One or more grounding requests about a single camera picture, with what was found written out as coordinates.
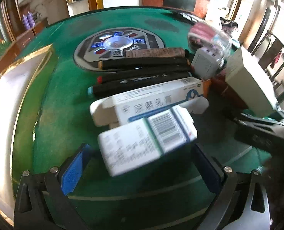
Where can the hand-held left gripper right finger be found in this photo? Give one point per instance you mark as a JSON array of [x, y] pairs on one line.
[[207, 167]]

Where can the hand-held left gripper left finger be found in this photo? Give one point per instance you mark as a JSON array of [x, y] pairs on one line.
[[73, 170]]

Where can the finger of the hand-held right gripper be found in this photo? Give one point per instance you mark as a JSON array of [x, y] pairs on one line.
[[259, 129]]

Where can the white barcode medicine box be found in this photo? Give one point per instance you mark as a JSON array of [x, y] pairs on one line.
[[142, 143]]

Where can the white tray with gold rim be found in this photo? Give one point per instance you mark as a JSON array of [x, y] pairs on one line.
[[17, 115]]

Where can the white blue ointment box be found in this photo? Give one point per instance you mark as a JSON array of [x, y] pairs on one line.
[[156, 95]]

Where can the black marker with red caps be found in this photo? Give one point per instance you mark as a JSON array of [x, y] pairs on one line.
[[144, 74]]

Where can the red cloth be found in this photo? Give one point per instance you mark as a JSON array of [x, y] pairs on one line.
[[276, 58]]

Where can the white cardboard box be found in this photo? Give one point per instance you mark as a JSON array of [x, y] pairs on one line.
[[247, 76]]

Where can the dark wooden chair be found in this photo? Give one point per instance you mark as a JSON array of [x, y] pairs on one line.
[[264, 28]]

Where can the orange box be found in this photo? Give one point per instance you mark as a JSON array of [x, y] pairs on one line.
[[207, 87]]

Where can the pile of clothes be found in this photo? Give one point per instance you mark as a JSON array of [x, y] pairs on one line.
[[229, 27]]

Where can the small grey box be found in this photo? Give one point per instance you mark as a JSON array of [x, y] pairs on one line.
[[203, 63]]

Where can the red television cabinet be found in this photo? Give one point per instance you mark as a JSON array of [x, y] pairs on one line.
[[202, 7]]

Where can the pile of playing cards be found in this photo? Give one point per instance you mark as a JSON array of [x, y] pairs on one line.
[[187, 16]]

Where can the patterned metallic tube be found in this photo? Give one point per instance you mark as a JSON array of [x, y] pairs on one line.
[[156, 52]]

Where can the round tray with items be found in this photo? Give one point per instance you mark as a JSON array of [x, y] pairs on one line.
[[113, 43]]

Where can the brown wooden cabinet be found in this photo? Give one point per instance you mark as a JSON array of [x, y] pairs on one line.
[[24, 38]]

